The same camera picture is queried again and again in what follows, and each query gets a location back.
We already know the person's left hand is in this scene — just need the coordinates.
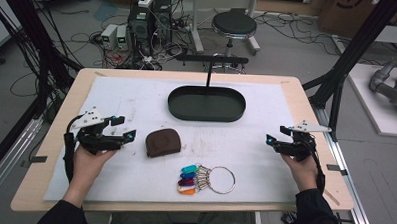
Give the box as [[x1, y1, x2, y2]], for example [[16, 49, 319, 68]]
[[70, 144, 118, 191]]

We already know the black metal frame post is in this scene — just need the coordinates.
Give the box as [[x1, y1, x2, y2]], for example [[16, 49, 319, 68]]
[[300, 0, 397, 144]]

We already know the brown pouch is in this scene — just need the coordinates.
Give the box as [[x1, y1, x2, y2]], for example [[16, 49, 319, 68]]
[[144, 126, 183, 159]]

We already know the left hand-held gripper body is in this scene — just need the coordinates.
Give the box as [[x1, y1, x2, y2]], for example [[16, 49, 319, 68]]
[[69, 106, 126, 157]]

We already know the hand-held gripper cable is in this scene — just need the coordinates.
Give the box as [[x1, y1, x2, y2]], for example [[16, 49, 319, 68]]
[[304, 139, 328, 194], [62, 113, 86, 184]]

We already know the person's right hand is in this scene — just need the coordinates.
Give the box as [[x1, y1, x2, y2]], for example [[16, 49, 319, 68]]
[[279, 151, 320, 193]]

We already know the right hand-held gripper cable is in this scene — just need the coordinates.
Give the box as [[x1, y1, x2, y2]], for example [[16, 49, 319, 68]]
[[304, 139, 328, 194]]

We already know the black computer tower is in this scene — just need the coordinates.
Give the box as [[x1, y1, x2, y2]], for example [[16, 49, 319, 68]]
[[125, 1, 155, 55], [151, 0, 174, 43]]

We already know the black frame with cable bundle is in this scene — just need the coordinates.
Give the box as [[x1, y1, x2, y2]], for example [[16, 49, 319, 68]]
[[0, 0, 86, 126]]

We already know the grey power supply unit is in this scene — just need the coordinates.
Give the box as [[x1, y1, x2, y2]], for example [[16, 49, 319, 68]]
[[100, 23, 120, 51], [116, 24, 130, 52]]

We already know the cardboard box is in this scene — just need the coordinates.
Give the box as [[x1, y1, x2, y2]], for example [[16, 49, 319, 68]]
[[316, 0, 386, 40]]

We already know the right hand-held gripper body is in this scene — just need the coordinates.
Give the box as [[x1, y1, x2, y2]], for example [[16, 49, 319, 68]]
[[274, 119, 333, 164]]

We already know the black tape strip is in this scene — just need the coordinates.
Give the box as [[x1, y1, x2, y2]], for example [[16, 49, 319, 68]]
[[325, 163, 350, 176], [19, 154, 49, 170]]

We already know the left hand-held gripper cable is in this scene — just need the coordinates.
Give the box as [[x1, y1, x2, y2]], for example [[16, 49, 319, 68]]
[[62, 113, 86, 184]]

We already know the aluminium rail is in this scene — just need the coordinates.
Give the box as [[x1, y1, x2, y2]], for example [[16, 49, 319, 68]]
[[0, 114, 44, 210], [309, 105, 382, 224]]

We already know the white platform board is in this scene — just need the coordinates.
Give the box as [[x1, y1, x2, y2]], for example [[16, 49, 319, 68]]
[[345, 62, 397, 139]]

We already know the white table mat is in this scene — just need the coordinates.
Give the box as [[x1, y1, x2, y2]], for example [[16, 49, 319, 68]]
[[42, 74, 306, 211]]

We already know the black oval tray with hanger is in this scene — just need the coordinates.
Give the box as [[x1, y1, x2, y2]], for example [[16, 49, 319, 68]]
[[166, 53, 249, 125]]

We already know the key ring with coloured tags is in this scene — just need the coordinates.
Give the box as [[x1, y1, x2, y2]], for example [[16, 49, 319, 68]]
[[177, 162, 238, 198]]

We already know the black round stool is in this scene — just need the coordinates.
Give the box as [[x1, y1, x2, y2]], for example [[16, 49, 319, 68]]
[[209, 6, 259, 59]]

